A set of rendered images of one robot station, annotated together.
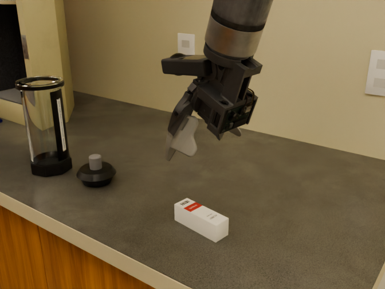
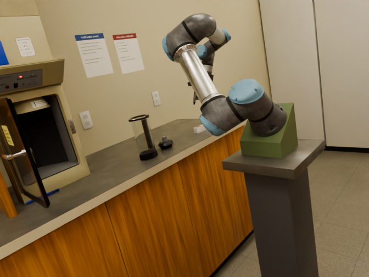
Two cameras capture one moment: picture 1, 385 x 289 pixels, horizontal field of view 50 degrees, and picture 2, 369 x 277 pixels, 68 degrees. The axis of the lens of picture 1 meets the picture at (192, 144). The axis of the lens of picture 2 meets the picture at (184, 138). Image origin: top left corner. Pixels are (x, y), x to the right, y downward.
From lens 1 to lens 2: 1.78 m
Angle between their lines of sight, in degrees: 75
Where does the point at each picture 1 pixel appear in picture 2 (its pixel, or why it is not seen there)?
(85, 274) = (199, 165)
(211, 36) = (209, 68)
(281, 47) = (126, 101)
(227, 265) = not seen: hidden behind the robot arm
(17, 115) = (67, 178)
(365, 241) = not seen: hidden behind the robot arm
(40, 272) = (181, 190)
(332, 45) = (141, 94)
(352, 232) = not seen: hidden behind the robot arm
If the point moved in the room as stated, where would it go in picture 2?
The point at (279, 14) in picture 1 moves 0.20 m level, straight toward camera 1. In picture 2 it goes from (121, 89) to (145, 84)
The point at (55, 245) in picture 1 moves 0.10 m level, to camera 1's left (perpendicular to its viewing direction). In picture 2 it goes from (186, 166) to (184, 173)
